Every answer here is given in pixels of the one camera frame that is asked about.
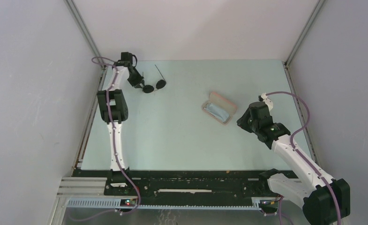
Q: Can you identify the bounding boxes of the black sunglasses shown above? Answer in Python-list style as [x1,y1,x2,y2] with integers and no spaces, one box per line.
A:
[140,64,167,94]

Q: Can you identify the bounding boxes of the light blue cleaning cloth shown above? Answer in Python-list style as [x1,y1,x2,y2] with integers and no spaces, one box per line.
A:
[204,103,230,123]

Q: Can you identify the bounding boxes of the pink glasses case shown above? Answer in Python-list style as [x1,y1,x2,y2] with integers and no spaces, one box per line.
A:
[201,91,237,125]

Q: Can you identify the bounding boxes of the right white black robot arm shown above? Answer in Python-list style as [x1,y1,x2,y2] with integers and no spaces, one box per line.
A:
[237,101,351,225]

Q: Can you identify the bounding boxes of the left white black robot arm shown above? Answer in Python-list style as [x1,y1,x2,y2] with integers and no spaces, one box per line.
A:
[97,52,144,195]

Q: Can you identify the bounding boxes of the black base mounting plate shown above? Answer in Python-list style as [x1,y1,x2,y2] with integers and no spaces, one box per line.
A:
[104,169,289,208]

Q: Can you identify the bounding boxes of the aluminium frame rails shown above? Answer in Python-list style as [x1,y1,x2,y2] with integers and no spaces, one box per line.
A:
[57,177,110,199]

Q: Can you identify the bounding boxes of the grey cable duct rail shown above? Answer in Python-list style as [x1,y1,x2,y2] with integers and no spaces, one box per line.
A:
[66,198,261,210]

